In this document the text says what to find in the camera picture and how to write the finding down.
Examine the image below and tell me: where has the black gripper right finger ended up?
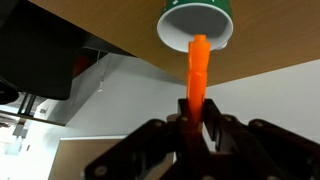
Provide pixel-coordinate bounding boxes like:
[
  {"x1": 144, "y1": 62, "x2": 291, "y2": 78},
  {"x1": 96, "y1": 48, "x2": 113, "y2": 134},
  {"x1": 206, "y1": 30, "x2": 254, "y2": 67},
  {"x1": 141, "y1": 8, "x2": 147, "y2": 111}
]
[{"x1": 201, "y1": 98, "x2": 320, "y2": 180}]

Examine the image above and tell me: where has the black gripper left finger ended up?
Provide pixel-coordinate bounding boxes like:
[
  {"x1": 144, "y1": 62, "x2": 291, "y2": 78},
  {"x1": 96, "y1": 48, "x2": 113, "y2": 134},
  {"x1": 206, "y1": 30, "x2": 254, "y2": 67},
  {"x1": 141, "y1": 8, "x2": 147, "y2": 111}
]
[{"x1": 83, "y1": 98, "x2": 208, "y2": 180}]

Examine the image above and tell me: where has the orange marker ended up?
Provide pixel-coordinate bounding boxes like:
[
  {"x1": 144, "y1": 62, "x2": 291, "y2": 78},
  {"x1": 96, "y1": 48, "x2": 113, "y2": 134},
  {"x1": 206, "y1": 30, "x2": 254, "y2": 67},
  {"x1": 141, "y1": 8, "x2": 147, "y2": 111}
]
[{"x1": 185, "y1": 34, "x2": 212, "y2": 133}]

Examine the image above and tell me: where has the white and green cup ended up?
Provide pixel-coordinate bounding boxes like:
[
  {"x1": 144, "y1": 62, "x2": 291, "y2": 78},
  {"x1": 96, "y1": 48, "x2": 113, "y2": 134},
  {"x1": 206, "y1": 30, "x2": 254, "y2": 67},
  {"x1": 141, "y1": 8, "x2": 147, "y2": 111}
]
[{"x1": 156, "y1": 0, "x2": 234, "y2": 54}]

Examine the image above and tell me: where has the light background desk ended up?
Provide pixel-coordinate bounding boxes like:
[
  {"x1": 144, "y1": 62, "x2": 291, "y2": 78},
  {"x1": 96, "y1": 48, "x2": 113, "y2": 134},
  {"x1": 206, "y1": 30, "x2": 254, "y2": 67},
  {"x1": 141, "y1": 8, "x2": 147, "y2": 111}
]
[{"x1": 0, "y1": 109, "x2": 67, "y2": 127}]

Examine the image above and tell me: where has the black office chair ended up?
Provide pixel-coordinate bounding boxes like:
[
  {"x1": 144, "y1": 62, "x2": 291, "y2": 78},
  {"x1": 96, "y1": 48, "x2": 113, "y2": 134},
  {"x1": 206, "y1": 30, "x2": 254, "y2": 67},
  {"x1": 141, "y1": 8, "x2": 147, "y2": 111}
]
[{"x1": 0, "y1": 0, "x2": 86, "y2": 101}]

